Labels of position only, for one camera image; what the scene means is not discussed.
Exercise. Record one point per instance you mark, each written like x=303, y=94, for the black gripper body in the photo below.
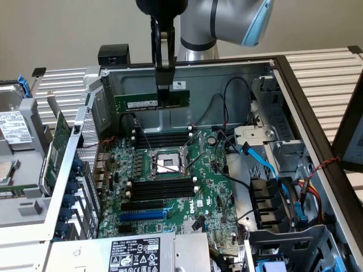
x=161, y=7

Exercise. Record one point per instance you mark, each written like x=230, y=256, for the green RAM stick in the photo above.
x=7, y=194
x=133, y=103

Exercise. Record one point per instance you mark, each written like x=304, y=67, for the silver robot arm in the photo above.
x=198, y=17

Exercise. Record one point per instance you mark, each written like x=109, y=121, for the open PC case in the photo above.
x=198, y=85

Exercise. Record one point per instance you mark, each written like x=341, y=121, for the black box with port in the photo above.
x=113, y=55

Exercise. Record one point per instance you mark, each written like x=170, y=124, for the metal socket cover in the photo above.
x=195, y=141

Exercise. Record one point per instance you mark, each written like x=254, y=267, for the round coin battery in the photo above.
x=211, y=140

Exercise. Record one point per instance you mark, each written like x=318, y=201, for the CPU socket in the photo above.
x=166, y=167

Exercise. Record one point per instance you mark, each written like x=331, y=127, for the thin metal locking lever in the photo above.
x=195, y=162

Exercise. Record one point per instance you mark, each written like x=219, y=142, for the green motherboard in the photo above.
x=210, y=175

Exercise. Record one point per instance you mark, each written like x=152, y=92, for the green graphics card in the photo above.
x=58, y=133

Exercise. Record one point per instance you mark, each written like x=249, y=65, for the blue card retention clip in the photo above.
x=65, y=214
x=73, y=188
x=78, y=166
x=61, y=229
x=69, y=200

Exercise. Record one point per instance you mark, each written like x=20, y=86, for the small black clip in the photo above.
x=39, y=72

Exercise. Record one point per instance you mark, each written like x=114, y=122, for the metal disk bay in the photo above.
x=283, y=122

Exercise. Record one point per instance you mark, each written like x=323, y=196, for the long black expansion slot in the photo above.
x=141, y=205

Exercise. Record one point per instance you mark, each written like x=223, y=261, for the blue expansion slot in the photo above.
x=141, y=217

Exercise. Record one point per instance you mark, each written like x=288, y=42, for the silver chipset heat sink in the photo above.
x=188, y=226

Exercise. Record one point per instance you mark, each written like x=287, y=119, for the short black expansion slot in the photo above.
x=126, y=229

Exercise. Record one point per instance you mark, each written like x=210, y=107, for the black fan shroud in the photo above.
x=266, y=198

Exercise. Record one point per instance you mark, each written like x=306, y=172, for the silver hard disk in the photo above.
x=11, y=124

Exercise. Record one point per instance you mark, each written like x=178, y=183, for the grey power supply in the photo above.
x=184, y=255

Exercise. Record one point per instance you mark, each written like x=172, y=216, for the silver CPU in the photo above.
x=7, y=171

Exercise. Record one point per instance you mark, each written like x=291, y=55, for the black corner cap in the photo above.
x=355, y=49

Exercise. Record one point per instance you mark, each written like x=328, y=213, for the blue plastic latch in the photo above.
x=301, y=214

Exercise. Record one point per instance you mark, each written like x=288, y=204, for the grey metal drive cage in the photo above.
x=297, y=241

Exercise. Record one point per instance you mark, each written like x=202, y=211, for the blue plastic block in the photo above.
x=270, y=267

